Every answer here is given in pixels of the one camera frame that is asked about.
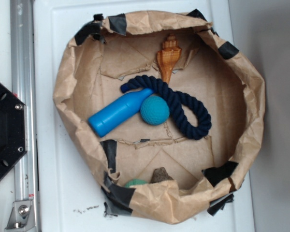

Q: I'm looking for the brown paper bag bin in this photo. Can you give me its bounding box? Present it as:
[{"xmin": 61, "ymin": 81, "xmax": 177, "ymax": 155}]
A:
[{"xmin": 53, "ymin": 10, "xmax": 265, "ymax": 224}]

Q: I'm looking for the dark blue twisted rope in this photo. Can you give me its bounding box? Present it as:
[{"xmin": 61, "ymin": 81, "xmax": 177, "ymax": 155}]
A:
[{"xmin": 120, "ymin": 74, "xmax": 212, "ymax": 141}]

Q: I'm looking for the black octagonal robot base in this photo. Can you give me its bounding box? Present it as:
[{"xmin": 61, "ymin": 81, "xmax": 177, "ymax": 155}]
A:
[{"xmin": 0, "ymin": 83, "xmax": 27, "ymax": 181}]

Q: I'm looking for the aluminium extrusion rail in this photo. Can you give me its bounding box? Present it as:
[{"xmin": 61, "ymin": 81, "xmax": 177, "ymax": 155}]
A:
[{"xmin": 10, "ymin": 0, "xmax": 41, "ymax": 232}]

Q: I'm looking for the green ball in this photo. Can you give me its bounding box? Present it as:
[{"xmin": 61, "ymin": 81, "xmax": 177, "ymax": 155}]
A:
[{"xmin": 125, "ymin": 179, "xmax": 148, "ymax": 188}]

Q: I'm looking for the metal corner bracket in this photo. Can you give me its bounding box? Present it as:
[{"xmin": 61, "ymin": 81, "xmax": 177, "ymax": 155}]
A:
[{"xmin": 4, "ymin": 200, "xmax": 35, "ymax": 232}]

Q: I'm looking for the orange conch shell toy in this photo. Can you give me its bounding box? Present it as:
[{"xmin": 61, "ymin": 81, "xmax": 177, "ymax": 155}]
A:
[{"xmin": 157, "ymin": 34, "xmax": 182, "ymax": 84}]

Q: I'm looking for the teal dimpled ball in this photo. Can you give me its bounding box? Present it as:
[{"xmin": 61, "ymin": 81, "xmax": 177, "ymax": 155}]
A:
[{"xmin": 140, "ymin": 96, "xmax": 170, "ymax": 126}]

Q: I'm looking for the brown rock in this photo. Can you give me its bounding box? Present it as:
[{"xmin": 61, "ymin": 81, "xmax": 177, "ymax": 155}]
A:
[{"xmin": 150, "ymin": 167, "xmax": 173, "ymax": 183}]

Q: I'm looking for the blue plastic bottle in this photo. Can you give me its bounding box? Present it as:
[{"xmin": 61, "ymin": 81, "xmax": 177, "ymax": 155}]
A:
[{"xmin": 88, "ymin": 88, "xmax": 154, "ymax": 137}]

